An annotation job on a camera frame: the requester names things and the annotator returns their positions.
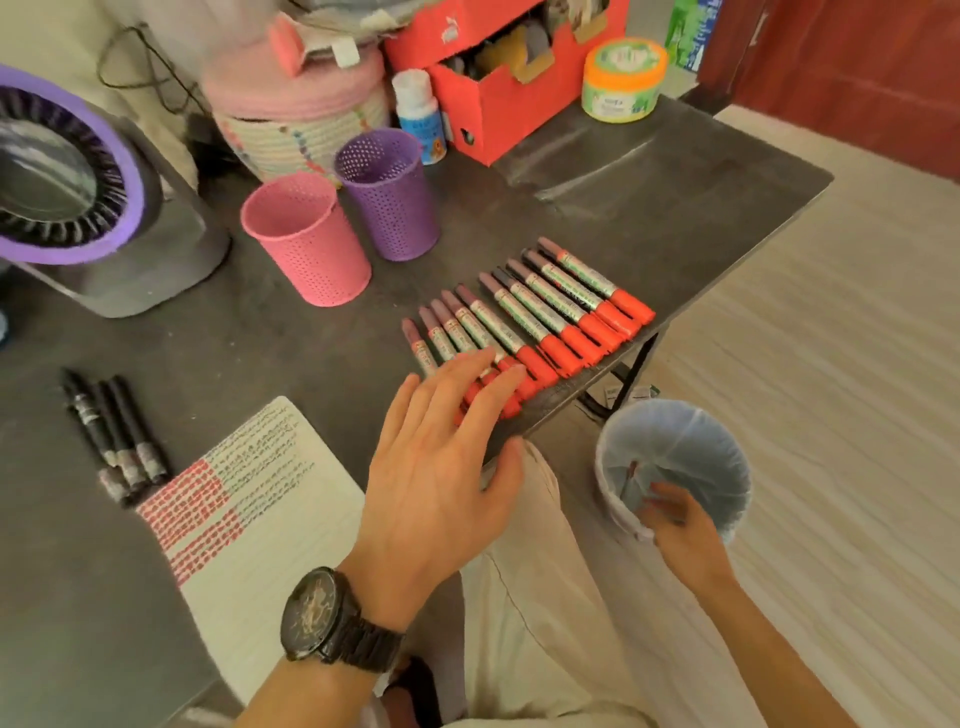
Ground person's left hand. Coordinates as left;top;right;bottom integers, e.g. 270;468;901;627
341;348;528;633

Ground person's right hand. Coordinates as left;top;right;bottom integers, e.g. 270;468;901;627
637;480;741;603

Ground person's right forearm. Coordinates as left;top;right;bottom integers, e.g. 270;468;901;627
697;577;862;728

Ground person's left forearm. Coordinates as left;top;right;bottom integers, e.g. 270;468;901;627
236;641;395;728

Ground trash bin with white liner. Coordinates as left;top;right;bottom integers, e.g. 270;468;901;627
594;399;754;546

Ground row of red markers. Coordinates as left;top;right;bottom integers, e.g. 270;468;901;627
401;236;657;429

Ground black table leg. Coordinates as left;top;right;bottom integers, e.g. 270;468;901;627
576;328;670;421

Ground beige trousers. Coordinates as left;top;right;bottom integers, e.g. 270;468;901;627
442;438;759;728

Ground white written notebook page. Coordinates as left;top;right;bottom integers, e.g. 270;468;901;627
136;396;370;708

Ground pink perforated pen cup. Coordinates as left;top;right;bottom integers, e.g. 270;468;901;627
240;171;373;309

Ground purple perforated pen cup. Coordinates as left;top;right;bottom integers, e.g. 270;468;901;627
333;127;442;264

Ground black wristwatch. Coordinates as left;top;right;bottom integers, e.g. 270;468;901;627
280;566;407;674

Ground black marker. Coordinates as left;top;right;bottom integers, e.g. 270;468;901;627
90;378;147;492
108;375;171;485
62;367;130;505

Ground white bottle with blue label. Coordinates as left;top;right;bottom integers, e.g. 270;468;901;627
390;69;449;167

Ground red cardboard organizer box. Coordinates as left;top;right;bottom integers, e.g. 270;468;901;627
381;0;633;168

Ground pink woven basket lid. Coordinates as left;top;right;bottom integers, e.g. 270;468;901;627
201;41;388;123

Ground green jar with orange lid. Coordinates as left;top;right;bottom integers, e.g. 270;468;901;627
581;37;669;125

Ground green and white packet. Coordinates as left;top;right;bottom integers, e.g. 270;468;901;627
665;0;726;74

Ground red wooden door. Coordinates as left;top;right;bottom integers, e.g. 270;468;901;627
697;0;960;183

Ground woven rope basket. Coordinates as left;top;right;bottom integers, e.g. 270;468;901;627
211;93;391;186

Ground grey fan with purple ring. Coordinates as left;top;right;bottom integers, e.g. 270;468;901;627
0;63;233;320

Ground black cable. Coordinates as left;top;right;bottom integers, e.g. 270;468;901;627
95;22;207;120

